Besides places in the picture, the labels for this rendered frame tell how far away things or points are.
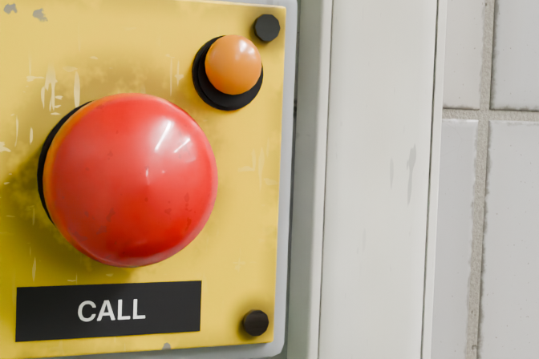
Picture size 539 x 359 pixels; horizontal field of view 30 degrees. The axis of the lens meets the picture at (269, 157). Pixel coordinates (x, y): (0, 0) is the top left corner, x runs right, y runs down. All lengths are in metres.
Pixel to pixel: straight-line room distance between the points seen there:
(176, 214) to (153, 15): 0.05
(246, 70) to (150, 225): 0.05
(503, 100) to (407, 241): 0.07
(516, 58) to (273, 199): 0.16
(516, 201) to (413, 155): 0.06
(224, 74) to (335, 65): 0.09
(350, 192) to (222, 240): 0.09
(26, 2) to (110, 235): 0.06
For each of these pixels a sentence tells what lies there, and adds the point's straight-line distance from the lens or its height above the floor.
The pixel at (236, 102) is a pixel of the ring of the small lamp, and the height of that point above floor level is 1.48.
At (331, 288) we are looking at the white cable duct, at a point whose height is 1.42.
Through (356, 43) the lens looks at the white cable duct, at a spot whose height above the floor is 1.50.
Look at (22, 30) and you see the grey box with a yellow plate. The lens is 0.24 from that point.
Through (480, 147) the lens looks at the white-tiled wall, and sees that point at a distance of 0.38.
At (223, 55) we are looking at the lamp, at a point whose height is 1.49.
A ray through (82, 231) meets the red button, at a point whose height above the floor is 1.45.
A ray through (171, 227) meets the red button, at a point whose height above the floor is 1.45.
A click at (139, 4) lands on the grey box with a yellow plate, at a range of 0.25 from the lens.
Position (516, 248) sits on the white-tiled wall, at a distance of 0.40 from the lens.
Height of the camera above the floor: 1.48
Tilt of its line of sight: 3 degrees down
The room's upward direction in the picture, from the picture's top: 2 degrees clockwise
